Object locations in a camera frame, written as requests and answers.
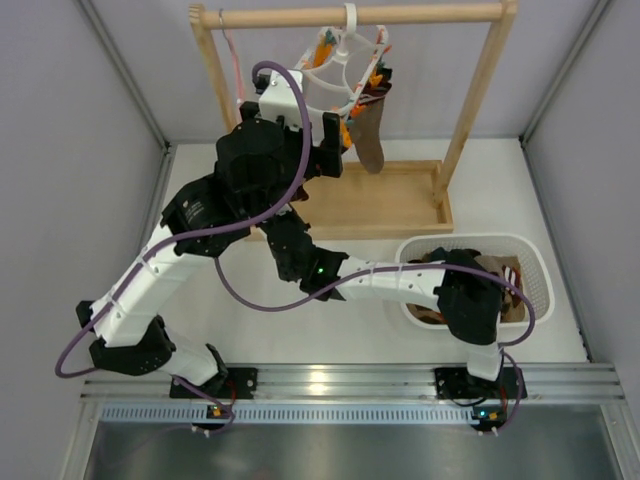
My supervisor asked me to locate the perforated cable tray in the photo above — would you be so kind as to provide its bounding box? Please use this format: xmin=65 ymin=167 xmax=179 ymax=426
xmin=100 ymin=402 xmax=479 ymax=425

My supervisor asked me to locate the white plastic clip hanger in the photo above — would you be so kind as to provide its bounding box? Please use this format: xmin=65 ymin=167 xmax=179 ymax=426
xmin=294 ymin=3 xmax=390 ymax=118

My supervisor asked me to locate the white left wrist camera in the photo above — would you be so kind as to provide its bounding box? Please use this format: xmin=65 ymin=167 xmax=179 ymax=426
xmin=253 ymin=71 xmax=302 ymax=131

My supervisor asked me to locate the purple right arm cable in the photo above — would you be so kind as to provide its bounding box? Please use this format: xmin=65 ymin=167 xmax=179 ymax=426
xmin=214 ymin=254 xmax=537 ymax=434

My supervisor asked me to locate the argyle patterned sock in basket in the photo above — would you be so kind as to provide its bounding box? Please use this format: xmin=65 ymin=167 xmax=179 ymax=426
xmin=406 ymin=304 xmax=447 ymax=325

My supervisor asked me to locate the navy sock with bear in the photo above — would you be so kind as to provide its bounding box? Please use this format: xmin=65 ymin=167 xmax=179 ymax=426
xmin=421 ymin=247 xmax=481 ymax=263

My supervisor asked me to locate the brown striped sock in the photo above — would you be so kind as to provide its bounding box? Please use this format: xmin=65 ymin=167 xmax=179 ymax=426
xmin=474 ymin=255 xmax=527 ymax=323

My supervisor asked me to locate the wooden clothes rack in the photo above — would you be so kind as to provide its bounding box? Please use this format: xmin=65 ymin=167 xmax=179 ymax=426
xmin=189 ymin=1 xmax=518 ymax=239

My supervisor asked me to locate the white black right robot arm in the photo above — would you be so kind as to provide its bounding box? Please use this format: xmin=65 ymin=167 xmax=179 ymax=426
xmin=259 ymin=211 xmax=503 ymax=382

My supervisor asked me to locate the white perforated plastic basket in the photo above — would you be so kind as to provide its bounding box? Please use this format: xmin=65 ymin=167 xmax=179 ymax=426
xmin=395 ymin=233 xmax=555 ymax=331

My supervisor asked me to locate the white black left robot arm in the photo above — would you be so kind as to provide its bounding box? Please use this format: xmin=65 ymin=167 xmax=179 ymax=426
xmin=76 ymin=102 xmax=343 ymax=395

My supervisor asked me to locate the aluminium rail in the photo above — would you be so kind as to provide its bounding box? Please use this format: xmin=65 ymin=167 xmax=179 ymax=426
xmin=81 ymin=363 xmax=625 ymax=404

